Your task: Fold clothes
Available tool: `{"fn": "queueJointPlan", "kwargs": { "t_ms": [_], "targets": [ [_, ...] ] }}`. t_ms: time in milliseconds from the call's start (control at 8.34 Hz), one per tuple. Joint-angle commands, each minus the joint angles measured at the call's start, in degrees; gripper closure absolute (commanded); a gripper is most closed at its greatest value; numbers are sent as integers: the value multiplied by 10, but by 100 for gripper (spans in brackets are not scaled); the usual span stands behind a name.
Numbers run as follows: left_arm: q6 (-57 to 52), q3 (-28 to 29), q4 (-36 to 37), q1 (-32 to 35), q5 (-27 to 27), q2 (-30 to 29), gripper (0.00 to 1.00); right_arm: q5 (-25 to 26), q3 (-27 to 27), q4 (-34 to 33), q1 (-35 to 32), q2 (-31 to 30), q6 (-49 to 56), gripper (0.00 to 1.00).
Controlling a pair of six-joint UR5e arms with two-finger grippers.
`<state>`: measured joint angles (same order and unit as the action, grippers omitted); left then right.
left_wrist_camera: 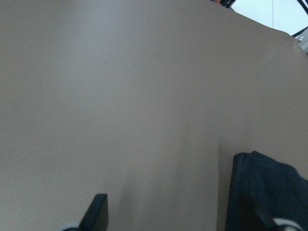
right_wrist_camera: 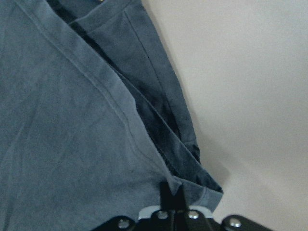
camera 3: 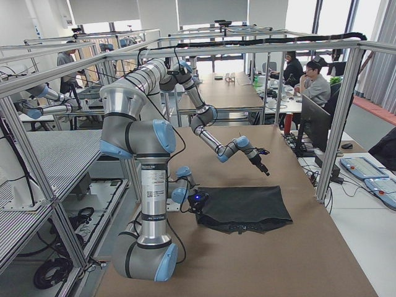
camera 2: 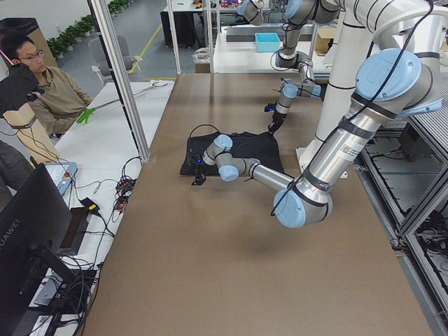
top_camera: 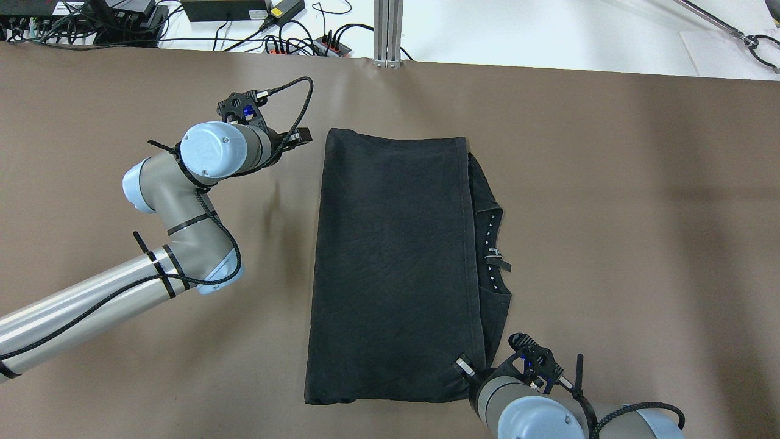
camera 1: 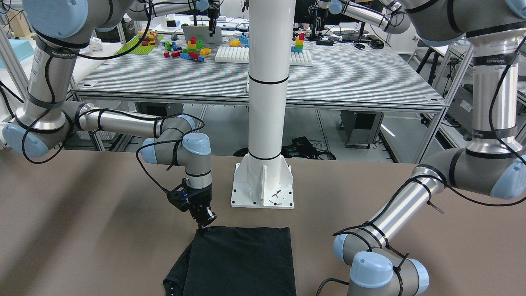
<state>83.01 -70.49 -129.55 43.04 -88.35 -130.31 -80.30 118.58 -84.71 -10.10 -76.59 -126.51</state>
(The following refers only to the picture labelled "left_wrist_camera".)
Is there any aluminium frame post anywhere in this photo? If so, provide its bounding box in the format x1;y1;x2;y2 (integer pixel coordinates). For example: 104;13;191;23
295;30;308;53

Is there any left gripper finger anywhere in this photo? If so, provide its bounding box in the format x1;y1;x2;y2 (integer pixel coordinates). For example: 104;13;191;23
79;193;109;231

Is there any black printed t-shirt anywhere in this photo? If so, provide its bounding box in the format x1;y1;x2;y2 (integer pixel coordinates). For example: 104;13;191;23
225;152;308;231

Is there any power strip with orange plugs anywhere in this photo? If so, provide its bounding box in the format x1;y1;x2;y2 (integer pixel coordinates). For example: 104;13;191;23
213;0;236;9

